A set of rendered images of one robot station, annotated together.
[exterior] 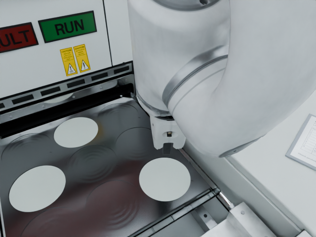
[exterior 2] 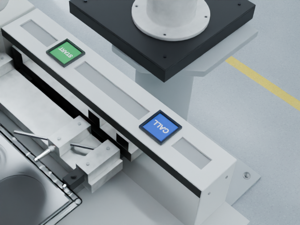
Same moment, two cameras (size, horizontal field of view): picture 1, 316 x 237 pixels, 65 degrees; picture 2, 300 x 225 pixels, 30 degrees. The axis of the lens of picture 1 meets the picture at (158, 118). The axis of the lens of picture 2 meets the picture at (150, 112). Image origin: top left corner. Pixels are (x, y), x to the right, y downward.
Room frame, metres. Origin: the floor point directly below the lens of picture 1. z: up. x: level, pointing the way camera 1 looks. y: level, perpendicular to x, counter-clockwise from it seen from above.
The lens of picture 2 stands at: (0.11, 0.71, 1.75)
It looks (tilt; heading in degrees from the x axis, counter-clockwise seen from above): 50 degrees down; 252
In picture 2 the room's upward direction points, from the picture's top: 4 degrees clockwise
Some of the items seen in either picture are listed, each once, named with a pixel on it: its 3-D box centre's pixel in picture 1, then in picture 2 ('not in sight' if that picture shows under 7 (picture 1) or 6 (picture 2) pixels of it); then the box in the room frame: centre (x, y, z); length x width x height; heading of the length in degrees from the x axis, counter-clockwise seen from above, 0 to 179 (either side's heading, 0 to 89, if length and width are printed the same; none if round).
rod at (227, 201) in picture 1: (226, 200); not in sight; (0.24, -0.13, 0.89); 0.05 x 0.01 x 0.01; 31
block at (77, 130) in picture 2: not in sight; (69, 135); (0.06, 0.05, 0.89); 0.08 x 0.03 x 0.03; 31
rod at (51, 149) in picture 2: not in sight; (44, 153); (0.11, 0.08, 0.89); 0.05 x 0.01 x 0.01; 31
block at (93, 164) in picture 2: not in sight; (98, 160); (0.02, 0.12, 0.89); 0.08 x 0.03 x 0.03; 31
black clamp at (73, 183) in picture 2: not in sight; (73, 178); (0.07, 0.15, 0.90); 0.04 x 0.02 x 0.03; 31
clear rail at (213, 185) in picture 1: (166, 133); not in sight; (0.41, -0.02, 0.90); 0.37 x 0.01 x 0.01; 31
